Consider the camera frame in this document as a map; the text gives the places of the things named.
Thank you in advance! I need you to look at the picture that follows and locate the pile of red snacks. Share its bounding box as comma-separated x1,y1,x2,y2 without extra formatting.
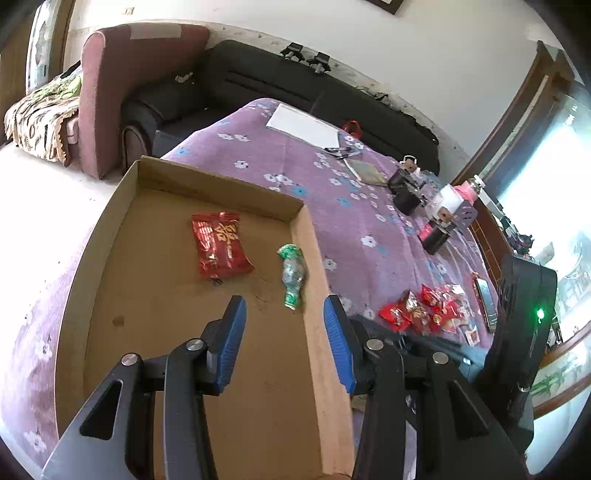
378,284,481,347

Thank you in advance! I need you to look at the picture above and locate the green clear candy packet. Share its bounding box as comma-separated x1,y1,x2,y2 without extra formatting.
277,244,307,311

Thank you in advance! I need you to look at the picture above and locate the red snack packet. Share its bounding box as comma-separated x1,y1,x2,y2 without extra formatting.
191,211,254,281

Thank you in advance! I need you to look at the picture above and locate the smartphone in red case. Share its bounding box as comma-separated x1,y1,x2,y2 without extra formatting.
473,274,498,334

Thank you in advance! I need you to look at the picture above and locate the black cup near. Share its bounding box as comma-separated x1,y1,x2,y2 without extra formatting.
418,220,450,255

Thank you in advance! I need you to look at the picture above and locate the black cup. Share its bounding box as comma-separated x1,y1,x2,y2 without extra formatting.
387,168,421,215
418,220,450,255

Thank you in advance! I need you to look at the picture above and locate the pink bottle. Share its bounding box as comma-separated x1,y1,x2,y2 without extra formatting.
455,175,485,205

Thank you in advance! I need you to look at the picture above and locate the purple floral tablecloth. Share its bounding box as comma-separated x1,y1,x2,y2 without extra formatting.
1,99,486,466

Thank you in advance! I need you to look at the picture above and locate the black cup far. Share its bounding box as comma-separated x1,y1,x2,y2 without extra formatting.
387,168,421,215

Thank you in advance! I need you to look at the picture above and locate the brown cardboard tray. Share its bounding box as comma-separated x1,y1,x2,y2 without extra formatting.
55,158,355,479

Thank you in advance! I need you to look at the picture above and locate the tan notebook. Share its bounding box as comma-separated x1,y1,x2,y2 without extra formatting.
344,158,387,187

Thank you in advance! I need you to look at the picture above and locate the black marker pen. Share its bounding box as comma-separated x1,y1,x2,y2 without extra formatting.
324,146,362,159

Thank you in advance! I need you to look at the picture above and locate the white paper sheet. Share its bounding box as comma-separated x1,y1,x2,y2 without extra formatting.
266,103,339,149

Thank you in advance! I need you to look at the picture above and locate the black leather sofa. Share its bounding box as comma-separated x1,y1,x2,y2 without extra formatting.
121,40,441,173

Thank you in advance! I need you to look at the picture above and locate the patterned blanket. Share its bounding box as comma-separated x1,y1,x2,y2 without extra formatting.
4,66,82,167

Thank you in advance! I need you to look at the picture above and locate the maroon armchair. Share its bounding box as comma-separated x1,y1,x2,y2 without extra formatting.
78,22,209,179

